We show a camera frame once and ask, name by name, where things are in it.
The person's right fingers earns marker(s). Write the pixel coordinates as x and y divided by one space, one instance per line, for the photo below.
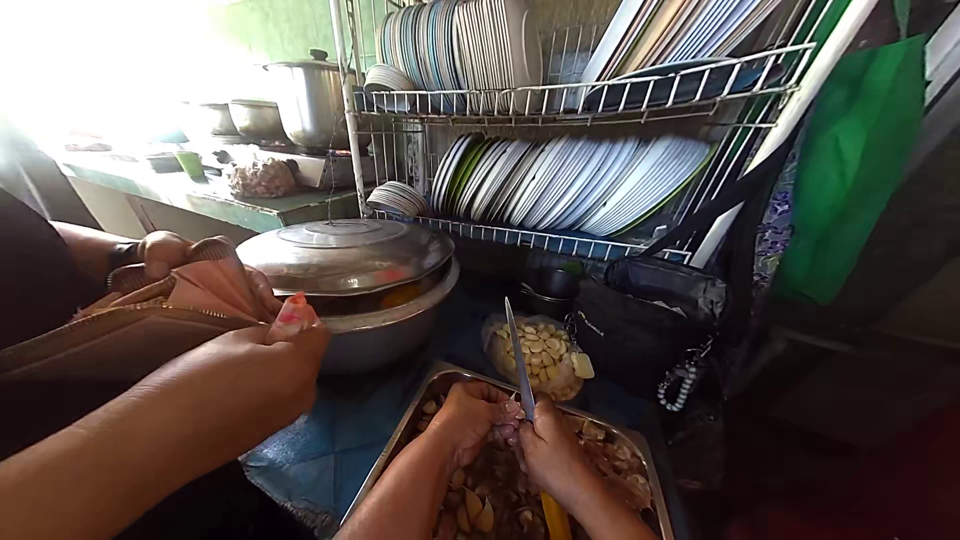
545 406

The person's left fingers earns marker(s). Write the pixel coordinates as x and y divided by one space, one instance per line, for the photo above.
486 389

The person's right hand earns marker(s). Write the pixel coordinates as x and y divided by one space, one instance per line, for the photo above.
551 444

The row of large flat trays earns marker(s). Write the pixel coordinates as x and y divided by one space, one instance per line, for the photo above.
675 34

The tall steel stockpot with lid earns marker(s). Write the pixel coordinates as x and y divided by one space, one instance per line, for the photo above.
307 101

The green fabric bag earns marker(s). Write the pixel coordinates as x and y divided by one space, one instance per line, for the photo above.
855 172

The green cup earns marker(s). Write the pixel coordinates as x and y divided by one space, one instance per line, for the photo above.
190 165

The crumpled pink white paper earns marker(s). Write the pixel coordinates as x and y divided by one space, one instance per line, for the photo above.
295 316

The brown zippered pouch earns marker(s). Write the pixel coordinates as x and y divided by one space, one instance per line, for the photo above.
112 334

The stack of small saucers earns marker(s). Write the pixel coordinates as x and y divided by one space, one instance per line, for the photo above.
396 199

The person's right forearm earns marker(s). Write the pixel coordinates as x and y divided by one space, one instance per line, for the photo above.
596 502

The row of white round plates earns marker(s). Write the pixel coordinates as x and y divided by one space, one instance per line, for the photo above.
577 184

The green tiled counter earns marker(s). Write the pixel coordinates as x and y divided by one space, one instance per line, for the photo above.
247 210

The large metal basin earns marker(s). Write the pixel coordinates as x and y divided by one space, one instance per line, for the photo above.
375 337

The person's left forearm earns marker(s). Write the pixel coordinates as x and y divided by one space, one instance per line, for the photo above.
409 487

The black wristband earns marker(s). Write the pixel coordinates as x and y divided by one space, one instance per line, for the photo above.
123 255

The small metal pot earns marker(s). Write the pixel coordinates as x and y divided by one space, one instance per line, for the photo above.
217 120
259 120

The stack of small bowls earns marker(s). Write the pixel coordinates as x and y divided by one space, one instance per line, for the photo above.
388 78

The pile of unpeeled garlic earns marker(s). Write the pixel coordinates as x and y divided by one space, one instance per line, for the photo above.
474 510

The person's left thumb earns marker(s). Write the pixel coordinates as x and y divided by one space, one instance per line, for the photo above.
504 412

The large metal domed lid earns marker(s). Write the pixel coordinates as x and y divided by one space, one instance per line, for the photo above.
337 259

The purple patterned cloth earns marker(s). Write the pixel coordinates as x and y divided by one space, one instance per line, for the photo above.
772 232

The black bowl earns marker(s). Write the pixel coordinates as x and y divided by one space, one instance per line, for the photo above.
551 285

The row of upright oval plates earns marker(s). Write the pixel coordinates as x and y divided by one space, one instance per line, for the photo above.
480 56

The clear plastic bag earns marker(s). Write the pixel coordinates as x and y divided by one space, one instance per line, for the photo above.
491 339

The person's right thumb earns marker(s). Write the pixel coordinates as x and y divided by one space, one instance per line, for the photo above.
528 435

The pile of peeled garlic cloves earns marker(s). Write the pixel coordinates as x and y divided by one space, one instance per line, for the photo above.
538 349

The pale yellow square tag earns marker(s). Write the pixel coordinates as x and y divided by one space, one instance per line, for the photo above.
582 365

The person's left hand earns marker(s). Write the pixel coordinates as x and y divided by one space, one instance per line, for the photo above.
459 421

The rectangular metal tray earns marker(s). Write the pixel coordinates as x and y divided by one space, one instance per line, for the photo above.
652 457

